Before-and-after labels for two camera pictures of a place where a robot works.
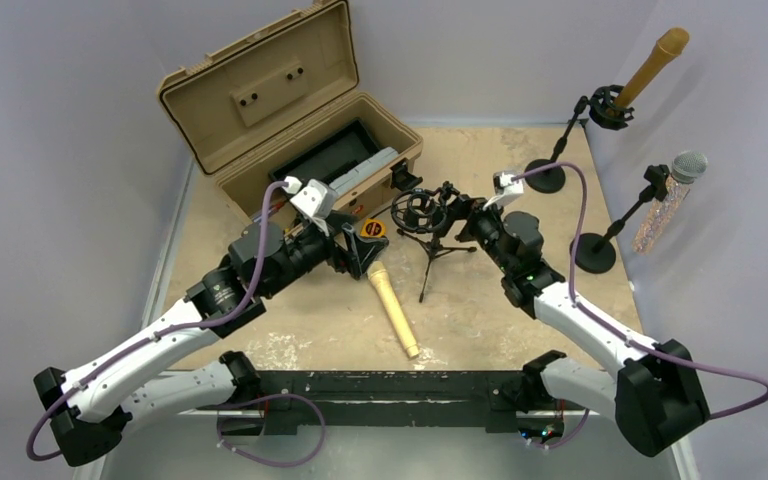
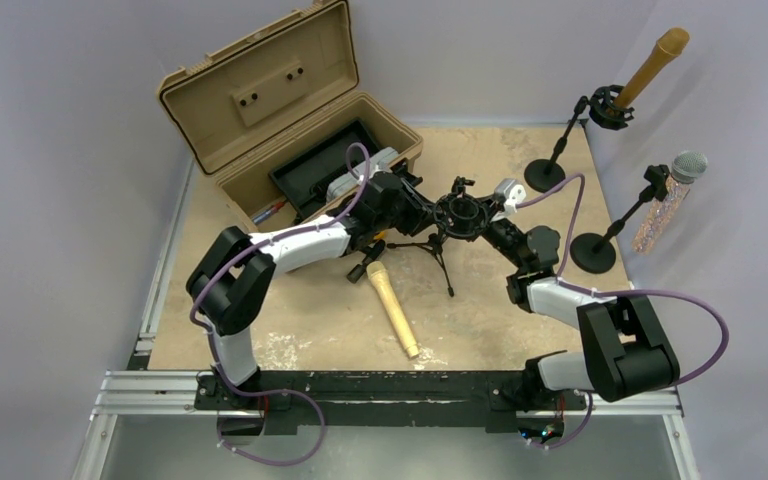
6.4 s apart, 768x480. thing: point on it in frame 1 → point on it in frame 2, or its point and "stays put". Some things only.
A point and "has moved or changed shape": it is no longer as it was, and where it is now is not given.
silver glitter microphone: [686, 168] stays put
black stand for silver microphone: [595, 253] stays put
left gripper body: [345, 241] → [414, 204]
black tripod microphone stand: [422, 215] has moved or changed shape
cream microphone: [377, 272] stays put
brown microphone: [667, 49] stays put
